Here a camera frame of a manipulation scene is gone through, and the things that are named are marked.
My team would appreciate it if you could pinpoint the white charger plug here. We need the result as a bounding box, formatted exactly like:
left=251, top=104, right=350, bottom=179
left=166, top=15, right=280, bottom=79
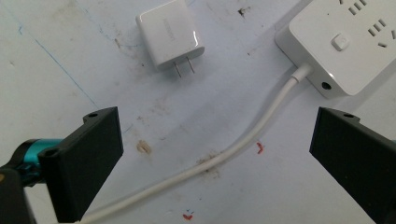
left=134, top=0, right=205, bottom=79

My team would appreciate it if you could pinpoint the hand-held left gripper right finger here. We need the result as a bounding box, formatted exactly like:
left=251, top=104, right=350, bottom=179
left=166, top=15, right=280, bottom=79
left=308, top=106, right=396, bottom=224

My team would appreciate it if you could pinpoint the white power strip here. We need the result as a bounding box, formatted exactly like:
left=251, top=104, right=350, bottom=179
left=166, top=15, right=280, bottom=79
left=275, top=0, right=396, bottom=100

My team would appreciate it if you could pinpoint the white power strip cable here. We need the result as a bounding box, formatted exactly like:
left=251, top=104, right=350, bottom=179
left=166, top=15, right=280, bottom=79
left=74, top=63, right=313, bottom=224

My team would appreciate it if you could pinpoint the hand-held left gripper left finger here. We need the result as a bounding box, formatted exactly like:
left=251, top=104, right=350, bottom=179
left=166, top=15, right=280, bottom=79
left=13, top=105, right=124, bottom=224

